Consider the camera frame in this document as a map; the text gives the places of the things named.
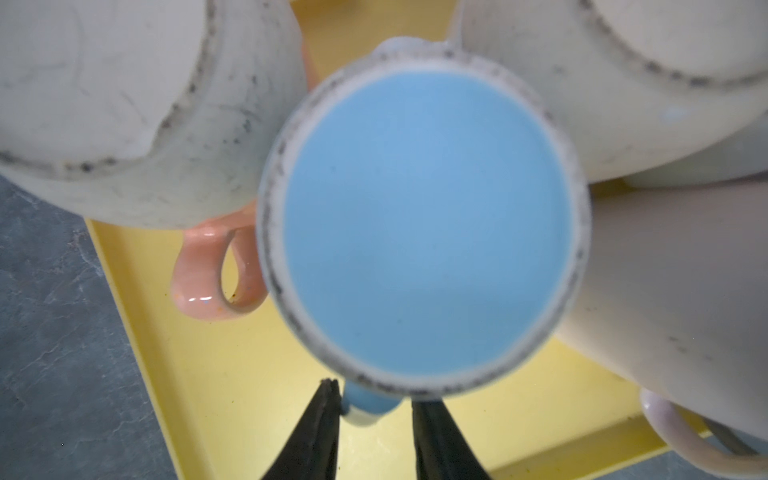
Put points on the peach mug cream base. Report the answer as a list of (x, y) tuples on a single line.
[(157, 115)]

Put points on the cream mug on tray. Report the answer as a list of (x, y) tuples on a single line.
[(635, 84)]

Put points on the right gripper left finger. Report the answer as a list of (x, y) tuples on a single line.
[(311, 451)]

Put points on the pink mug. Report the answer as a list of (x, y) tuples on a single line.
[(675, 299)]

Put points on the yellow plastic tray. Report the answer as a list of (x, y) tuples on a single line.
[(227, 394)]

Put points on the light blue mug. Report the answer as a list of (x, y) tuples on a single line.
[(423, 224)]

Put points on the white mug on tray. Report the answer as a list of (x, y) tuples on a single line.
[(741, 155)]

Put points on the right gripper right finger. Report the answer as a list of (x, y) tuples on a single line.
[(441, 449)]

